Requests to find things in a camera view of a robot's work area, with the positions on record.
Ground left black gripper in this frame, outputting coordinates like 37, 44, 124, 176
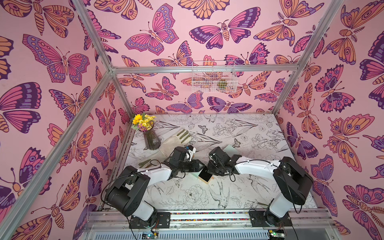
177, 160, 205, 173

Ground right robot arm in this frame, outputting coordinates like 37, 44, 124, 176
208, 147, 314, 226

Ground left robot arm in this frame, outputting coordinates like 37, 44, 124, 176
101, 146, 205, 227

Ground beige garden glove far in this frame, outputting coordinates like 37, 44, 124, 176
149, 129, 192, 162

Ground beige garden glove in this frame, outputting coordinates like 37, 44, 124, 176
139, 159, 153, 169
149, 129, 192, 162

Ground beige garden glove near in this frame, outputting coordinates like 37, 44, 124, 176
139, 159, 153, 169

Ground glass vase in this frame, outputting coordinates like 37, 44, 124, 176
143, 129, 161, 151

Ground yellow flower bouquet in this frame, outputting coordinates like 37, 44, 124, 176
132, 113, 156, 132

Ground white wire basket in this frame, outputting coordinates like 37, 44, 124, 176
191, 65, 238, 94

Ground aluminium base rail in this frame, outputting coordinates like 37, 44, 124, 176
86, 209, 335, 231

